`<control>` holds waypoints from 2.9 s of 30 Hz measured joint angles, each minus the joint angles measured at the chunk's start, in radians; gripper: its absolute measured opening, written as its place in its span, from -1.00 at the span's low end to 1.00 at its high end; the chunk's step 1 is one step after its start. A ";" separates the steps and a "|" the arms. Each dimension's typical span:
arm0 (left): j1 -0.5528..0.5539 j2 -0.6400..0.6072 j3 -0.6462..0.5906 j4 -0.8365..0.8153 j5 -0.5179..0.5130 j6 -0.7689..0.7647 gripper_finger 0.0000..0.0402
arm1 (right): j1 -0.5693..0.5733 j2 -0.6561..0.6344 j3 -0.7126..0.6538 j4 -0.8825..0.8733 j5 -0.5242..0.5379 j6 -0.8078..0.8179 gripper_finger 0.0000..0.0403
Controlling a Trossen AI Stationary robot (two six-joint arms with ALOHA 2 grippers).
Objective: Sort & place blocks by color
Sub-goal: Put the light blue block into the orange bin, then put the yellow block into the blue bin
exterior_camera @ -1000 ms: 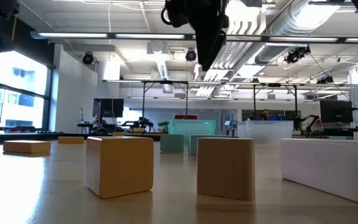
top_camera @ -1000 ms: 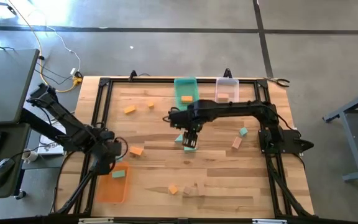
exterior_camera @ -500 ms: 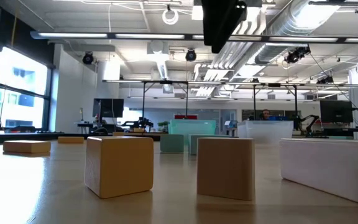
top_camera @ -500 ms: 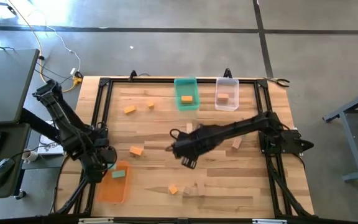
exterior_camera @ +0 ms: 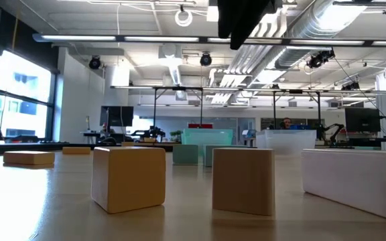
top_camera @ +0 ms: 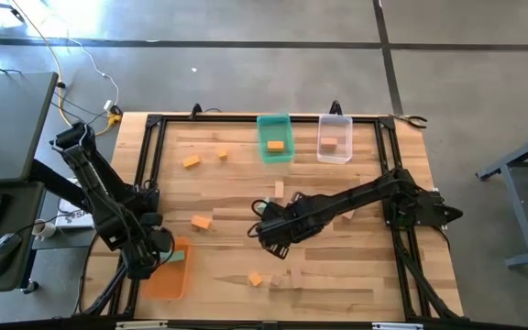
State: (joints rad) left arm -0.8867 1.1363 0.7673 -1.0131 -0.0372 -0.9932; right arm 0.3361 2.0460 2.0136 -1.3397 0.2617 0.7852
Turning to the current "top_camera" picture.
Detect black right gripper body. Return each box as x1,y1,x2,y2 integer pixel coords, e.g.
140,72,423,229
257,214,311,248

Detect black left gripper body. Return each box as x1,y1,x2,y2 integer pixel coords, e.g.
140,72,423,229
124,238,157,281

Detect orange plastic bin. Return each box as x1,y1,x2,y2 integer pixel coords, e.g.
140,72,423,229
142,236,193,302

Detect white printed box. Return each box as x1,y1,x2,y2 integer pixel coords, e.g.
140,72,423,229
54,177,96,230

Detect green translucent plastic bin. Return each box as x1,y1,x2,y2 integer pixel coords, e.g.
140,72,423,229
256,113,296,165

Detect clear plastic bin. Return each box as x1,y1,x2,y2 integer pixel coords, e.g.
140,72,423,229
316,113,354,165

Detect white mug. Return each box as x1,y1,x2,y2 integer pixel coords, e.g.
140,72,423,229
31,218,58,242

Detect black desk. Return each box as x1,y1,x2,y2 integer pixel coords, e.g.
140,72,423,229
0,158,91,294

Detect black computer mouse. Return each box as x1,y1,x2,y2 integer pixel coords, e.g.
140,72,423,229
0,232,24,278

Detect gray desk top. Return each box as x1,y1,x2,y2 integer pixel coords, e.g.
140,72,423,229
0,71,60,185

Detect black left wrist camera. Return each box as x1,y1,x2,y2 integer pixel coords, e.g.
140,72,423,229
148,227,174,254

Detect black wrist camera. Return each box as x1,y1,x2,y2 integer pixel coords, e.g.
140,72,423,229
148,227,174,254
263,200,295,220

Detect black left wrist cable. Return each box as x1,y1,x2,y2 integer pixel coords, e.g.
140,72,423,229
163,225,178,270

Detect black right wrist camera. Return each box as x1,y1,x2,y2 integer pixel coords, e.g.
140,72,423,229
263,200,295,220

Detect silver metal bracket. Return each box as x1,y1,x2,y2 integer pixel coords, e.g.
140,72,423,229
371,322,424,330
115,321,170,330

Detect black aluminium table frame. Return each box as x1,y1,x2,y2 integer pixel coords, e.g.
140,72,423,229
73,113,465,322

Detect yellow extension cable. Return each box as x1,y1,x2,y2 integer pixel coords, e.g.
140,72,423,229
10,0,124,138

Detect white cable with adapter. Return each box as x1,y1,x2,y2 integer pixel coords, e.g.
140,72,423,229
65,36,121,114

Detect black handled pliers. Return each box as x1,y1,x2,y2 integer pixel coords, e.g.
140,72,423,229
388,113,429,130

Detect gray metal table frame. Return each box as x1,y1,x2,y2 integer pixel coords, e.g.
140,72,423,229
475,126,528,270

